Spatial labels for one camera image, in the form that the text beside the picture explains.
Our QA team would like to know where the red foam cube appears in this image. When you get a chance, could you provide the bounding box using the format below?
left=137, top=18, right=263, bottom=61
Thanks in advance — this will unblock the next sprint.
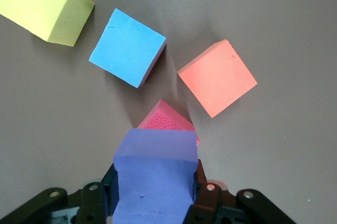
left=136, top=99, right=201, bottom=147

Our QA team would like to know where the orange foam cube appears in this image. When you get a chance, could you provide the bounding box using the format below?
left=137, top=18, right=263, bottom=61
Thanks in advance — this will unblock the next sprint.
left=176, top=39, right=258, bottom=119

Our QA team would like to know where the brown table cover sheet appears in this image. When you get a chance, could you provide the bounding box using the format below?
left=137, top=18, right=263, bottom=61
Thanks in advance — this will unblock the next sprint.
left=0, top=0, right=337, bottom=224

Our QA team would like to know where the blue foam cube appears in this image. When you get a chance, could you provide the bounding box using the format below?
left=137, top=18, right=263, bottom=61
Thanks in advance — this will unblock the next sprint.
left=89, top=8, right=167, bottom=89

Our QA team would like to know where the purple foam cube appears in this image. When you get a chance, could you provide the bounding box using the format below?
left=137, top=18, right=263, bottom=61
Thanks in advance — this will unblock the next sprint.
left=112, top=128, right=199, bottom=224

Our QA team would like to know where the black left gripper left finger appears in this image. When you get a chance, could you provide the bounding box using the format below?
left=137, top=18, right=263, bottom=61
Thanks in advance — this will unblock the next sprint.
left=0, top=164, right=118, bottom=224

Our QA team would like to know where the yellow foam cube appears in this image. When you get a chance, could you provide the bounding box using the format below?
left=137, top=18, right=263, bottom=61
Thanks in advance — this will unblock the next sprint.
left=0, top=0, right=96, bottom=47

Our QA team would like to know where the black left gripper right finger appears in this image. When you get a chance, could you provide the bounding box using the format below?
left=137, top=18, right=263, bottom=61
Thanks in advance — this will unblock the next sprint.
left=185, top=159, right=297, bottom=224

